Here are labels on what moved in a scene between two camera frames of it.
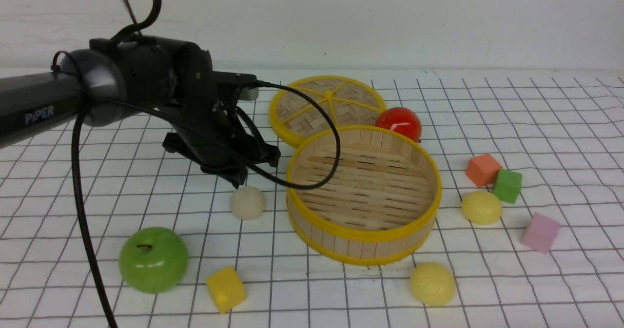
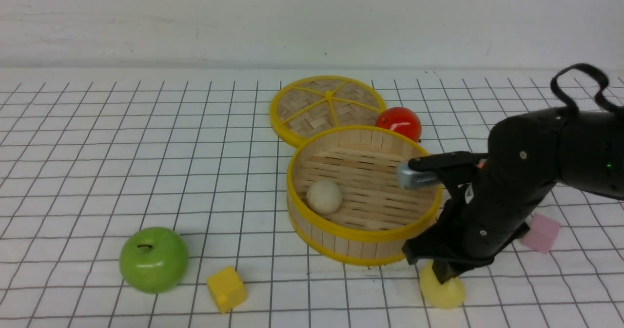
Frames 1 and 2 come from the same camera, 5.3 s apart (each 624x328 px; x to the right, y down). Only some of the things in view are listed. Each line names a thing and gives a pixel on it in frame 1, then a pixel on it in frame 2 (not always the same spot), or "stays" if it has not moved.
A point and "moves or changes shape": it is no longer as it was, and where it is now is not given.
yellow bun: [433, 284] moves or changes shape
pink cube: [541, 233] stays
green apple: [153, 260] stays
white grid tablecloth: [530, 232] stays
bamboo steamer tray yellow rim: [381, 205] stays
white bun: [247, 202] → [323, 198]
